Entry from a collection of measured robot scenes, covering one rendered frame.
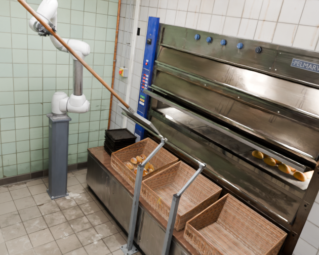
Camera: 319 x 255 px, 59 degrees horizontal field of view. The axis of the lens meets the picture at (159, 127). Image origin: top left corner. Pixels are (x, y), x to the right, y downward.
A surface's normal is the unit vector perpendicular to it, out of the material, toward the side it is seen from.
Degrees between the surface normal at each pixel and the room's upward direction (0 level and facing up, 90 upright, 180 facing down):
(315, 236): 90
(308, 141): 70
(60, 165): 90
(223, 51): 90
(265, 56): 90
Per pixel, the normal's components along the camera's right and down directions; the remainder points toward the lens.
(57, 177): 0.59, 0.37
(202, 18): -0.78, 0.11
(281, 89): -0.68, -0.22
